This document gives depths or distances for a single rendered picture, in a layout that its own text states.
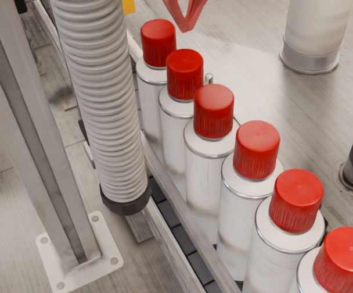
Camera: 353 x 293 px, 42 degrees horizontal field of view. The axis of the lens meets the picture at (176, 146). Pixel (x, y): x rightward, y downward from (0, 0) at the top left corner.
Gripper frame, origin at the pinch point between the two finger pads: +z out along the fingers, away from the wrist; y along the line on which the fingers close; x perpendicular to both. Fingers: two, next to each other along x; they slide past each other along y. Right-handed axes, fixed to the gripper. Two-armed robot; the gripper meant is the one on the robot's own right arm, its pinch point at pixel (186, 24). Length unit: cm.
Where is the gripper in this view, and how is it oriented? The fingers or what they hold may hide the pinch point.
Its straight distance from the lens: 56.9
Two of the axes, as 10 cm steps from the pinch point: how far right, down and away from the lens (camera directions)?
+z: 0.5, 6.4, 7.6
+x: -9.0, 3.7, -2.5
